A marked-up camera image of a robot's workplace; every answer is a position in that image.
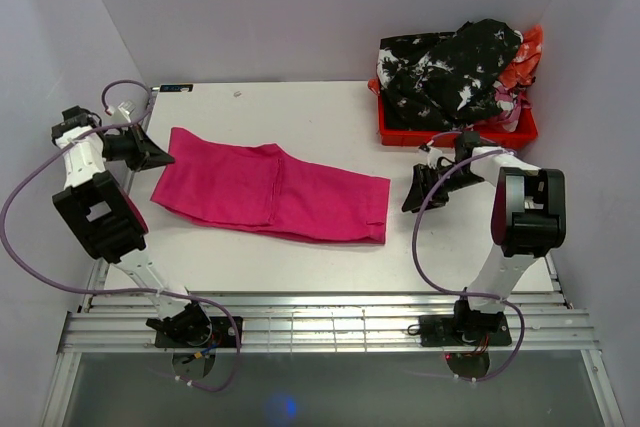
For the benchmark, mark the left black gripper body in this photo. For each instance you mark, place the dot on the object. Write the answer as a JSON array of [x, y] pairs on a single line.
[[122, 148]]

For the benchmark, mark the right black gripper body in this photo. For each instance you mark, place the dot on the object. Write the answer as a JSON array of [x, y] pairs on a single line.
[[454, 180]]

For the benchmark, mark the pink trousers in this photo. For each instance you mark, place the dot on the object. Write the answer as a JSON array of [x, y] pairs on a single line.
[[266, 191]]

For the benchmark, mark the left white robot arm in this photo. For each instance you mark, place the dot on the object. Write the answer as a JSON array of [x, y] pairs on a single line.
[[107, 223]]

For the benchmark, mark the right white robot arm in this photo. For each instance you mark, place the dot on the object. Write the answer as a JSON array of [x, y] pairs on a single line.
[[528, 220]]

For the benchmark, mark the black label sticker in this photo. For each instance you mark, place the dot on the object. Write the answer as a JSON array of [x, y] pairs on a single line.
[[176, 88]]

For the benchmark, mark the red plastic bin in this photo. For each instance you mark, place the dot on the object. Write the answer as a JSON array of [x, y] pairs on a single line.
[[524, 133]]

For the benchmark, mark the pink white patterned garment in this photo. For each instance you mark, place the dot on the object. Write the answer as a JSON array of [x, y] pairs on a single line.
[[512, 103]]

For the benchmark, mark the black white patterned garment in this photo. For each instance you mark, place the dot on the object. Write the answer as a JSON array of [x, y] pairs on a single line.
[[451, 85]]

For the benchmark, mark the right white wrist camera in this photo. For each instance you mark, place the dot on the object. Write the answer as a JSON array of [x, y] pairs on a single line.
[[432, 155]]

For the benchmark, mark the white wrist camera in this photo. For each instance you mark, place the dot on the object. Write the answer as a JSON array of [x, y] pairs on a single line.
[[432, 155], [122, 114]]

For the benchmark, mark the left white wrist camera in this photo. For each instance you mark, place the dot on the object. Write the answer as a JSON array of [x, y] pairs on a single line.
[[122, 114]]

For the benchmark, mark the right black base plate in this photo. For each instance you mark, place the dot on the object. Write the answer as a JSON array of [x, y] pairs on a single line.
[[446, 331]]

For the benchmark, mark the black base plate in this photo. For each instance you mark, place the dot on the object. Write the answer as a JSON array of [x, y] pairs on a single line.
[[223, 335], [446, 331]]

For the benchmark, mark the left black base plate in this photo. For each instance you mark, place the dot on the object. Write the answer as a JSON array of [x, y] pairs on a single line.
[[223, 335]]

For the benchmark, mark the aluminium frame rail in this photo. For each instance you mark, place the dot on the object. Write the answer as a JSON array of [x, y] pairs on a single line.
[[323, 323]]

